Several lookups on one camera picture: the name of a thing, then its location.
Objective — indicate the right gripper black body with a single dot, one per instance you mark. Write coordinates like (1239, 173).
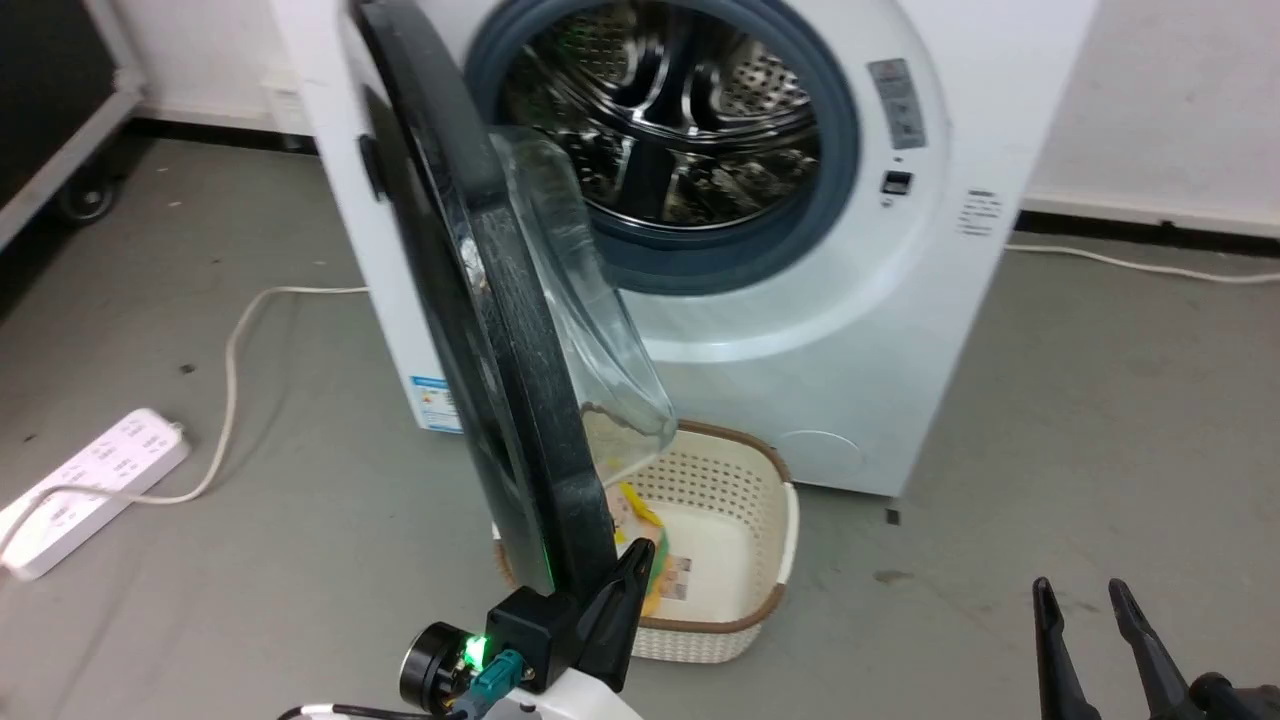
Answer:
(1240, 703)

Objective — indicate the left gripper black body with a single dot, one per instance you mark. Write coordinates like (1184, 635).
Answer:
(530, 635)

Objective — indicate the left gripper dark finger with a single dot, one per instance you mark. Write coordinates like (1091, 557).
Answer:
(612, 630)

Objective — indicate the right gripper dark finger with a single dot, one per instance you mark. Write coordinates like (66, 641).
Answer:
(1058, 660)
(1150, 650)

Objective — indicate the black round washer door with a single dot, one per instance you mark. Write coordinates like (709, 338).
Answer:
(520, 330)

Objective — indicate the white front-load washing machine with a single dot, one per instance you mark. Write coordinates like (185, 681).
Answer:
(880, 330)

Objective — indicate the grey rubber door gasket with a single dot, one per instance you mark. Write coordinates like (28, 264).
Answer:
(740, 255)

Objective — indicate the black door latch socket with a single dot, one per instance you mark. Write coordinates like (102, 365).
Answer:
(896, 182)

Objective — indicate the printed picture card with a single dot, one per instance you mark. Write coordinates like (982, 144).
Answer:
(675, 577)

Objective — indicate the yellow orange cloth item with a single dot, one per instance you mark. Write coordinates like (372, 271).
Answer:
(640, 515)

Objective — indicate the cream plastic laundry basket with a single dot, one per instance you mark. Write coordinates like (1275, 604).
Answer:
(725, 475)

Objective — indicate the blue energy label sticker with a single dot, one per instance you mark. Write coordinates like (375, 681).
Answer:
(436, 405)

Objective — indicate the white text warning sticker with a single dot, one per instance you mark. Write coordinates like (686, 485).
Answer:
(979, 212)

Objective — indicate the white power strip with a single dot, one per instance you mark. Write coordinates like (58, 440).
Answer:
(90, 480)

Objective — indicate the steel washer drum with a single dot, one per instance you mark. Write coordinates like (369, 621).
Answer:
(690, 110)

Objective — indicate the grey instruction label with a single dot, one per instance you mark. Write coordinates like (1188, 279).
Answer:
(898, 100)

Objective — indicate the black caster wheel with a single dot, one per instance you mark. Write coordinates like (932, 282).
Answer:
(88, 195)

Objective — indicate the black wheeled cart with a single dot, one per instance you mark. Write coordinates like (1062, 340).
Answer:
(45, 90)

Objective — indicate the black round wrist camera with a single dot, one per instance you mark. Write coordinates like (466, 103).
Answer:
(430, 668)

